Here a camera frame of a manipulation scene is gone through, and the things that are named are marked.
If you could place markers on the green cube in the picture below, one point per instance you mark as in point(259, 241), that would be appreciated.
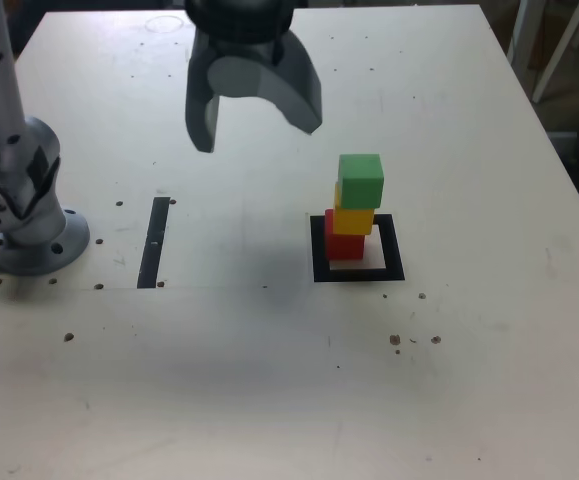
point(361, 182)

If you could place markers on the black tape square outline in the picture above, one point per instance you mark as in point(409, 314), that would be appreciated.
point(394, 250)

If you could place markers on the red cube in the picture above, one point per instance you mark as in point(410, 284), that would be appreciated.
point(346, 247)

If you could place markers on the yellow cube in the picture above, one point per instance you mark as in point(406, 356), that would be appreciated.
point(351, 222)

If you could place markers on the black tape strip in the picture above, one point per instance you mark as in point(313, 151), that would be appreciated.
point(151, 245)

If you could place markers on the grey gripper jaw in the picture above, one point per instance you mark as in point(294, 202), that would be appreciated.
point(294, 90)
point(199, 110)

